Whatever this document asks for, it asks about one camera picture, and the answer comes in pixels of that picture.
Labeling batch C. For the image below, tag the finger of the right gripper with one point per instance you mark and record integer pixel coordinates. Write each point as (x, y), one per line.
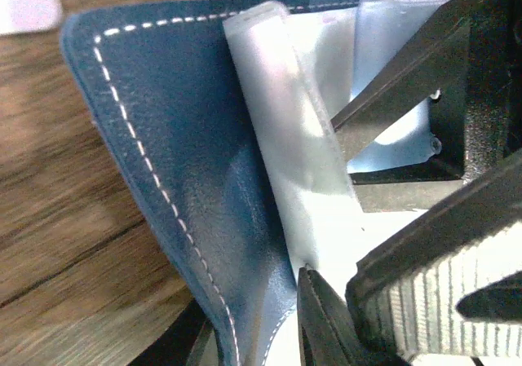
(448, 283)
(435, 98)

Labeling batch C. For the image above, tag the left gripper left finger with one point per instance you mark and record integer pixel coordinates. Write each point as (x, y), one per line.
(204, 350)

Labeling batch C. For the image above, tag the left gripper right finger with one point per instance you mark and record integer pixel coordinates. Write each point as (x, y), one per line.
(326, 333)

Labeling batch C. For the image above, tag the blue leather card holder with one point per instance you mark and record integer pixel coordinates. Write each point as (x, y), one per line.
(217, 113)

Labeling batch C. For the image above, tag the white card with red dot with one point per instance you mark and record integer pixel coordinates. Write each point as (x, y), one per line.
(30, 16)

